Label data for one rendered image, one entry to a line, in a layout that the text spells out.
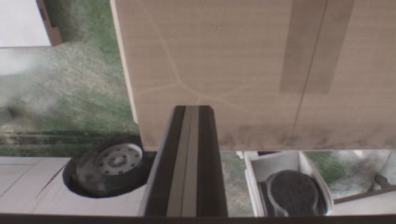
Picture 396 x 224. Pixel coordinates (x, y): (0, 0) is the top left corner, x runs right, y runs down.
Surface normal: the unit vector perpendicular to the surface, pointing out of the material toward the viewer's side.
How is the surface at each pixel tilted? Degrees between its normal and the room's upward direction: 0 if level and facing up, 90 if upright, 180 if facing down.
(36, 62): 0
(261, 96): 0
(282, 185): 72
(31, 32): 0
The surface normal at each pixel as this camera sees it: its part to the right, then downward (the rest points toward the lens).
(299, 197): -0.25, -0.63
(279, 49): -0.01, 0.51
